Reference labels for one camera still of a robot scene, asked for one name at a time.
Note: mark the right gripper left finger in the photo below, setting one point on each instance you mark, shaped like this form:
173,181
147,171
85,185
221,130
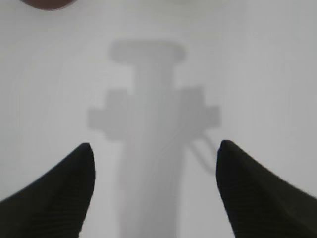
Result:
55,205

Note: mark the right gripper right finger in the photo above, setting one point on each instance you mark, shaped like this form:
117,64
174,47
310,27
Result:
258,203

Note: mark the red ceramic mug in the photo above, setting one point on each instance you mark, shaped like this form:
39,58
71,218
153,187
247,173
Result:
48,4

